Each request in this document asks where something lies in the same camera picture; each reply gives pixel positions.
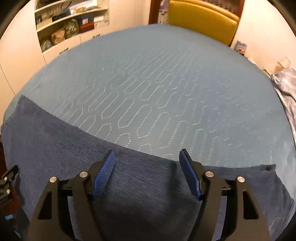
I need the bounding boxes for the dark blue denim jeans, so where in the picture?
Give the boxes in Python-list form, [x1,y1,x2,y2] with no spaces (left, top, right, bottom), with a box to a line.
[1,96,294,240]

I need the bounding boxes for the grey star-patterned duvet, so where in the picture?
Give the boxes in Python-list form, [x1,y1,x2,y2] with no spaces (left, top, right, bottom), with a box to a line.
[270,67,296,142]

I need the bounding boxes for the light blue quilted bedspread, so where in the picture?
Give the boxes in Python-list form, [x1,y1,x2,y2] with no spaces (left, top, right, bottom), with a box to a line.
[2,22,296,183]

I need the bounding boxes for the small blue picture card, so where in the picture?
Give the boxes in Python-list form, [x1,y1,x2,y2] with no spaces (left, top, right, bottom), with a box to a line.
[234,41,247,56]

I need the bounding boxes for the white built-in shelf unit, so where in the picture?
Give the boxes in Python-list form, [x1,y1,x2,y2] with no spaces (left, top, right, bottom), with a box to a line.
[34,0,109,64]

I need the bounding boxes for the yellow padded chair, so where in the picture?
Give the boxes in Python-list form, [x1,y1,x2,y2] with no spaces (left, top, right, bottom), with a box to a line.
[168,1,240,46]

